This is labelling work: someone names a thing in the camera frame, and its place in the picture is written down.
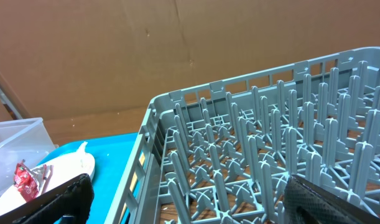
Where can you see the white napkin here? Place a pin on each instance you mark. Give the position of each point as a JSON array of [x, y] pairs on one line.
[[81, 149]]

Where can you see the red snack wrapper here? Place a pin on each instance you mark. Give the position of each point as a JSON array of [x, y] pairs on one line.
[[30, 183]]

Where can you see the grey dishwasher rack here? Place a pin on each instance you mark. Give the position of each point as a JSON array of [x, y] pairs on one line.
[[223, 152]]

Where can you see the teal plastic tray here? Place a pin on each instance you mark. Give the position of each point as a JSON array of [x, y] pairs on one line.
[[111, 155]]

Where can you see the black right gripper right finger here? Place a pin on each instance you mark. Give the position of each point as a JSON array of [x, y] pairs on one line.
[[305, 202]]

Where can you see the pink round plate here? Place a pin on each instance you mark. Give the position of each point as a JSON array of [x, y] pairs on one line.
[[64, 168]]

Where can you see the clear plastic bin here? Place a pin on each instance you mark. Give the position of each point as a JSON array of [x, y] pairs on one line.
[[21, 140]]

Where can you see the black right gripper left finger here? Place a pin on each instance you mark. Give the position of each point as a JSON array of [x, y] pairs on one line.
[[70, 202]]

